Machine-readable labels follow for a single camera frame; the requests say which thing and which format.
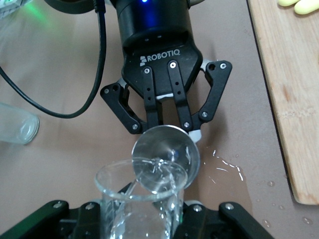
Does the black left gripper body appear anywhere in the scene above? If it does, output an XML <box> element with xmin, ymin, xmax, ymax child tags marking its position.
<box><xmin>116</xmin><ymin>0</ymin><xmax>203</xmax><ymax>98</ymax></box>

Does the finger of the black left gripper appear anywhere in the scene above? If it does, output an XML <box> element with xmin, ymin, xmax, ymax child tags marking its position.
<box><xmin>166</xmin><ymin>60</ymin><xmax>234</xmax><ymax>144</ymax></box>
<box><xmin>100</xmin><ymin>65</ymin><xmax>160</xmax><ymax>135</ymax></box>

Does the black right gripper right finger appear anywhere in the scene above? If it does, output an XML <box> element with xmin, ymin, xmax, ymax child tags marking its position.
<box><xmin>174</xmin><ymin>201</ymin><xmax>275</xmax><ymax>239</ymax></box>

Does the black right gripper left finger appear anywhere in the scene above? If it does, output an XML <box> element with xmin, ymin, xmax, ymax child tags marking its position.
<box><xmin>0</xmin><ymin>199</ymin><xmax>103</xmax><ymax>239</ymax></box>

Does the steel measuring jigger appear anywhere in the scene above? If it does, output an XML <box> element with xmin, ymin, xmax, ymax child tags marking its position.
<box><xmin>131</xmin><ymin>124</ymin><xmax>201</xmax><ymax>196</ymax></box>

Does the clear glass shaker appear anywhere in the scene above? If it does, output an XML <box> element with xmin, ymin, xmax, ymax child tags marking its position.
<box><xmin>94</xmin><ymin>159</ymin><xmax>189</xmax><ymax>239</ymax></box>

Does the spilled liquid puddle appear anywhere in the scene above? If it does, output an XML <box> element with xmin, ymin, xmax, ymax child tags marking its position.
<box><xmin>199</xmin><ymin>146</ymin><xmax>251</xmax><ymax>202</ymax></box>

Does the brown table cover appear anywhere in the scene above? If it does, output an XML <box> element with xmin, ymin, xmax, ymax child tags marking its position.
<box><xmin>0</xmin><ymin>0</ymin><xmax>319</xmax><ymax>239</ymax></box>

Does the wooden cutting board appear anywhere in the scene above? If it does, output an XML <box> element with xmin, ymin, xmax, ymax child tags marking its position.
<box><xmin>248</xmin><ymin>0</ymin><xmax>319</xmax><ymax>206</ymax></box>

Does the green bottle with clear base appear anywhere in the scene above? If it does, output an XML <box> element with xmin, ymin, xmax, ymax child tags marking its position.
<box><xmin>0</xmin><ymin>102</ymin><xmax>40</xmax><ymax>145</ymax></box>

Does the yellow plastic fork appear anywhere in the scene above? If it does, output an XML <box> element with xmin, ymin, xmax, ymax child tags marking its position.
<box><xmin>294</xmin><ymin>0</ymin><xmax>319</xmax><ymax>15</ymax></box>

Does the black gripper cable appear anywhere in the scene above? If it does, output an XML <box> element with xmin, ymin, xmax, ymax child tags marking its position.
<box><xmin>0</xmin><ymin>0</ymin><xmax>108</xmax><ymax>119</ymax></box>

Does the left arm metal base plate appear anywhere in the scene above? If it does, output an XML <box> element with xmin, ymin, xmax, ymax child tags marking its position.
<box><xmin>0</xmin><ymin>0</ymin><xmax>28</xmax><ymax>16</ymax></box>

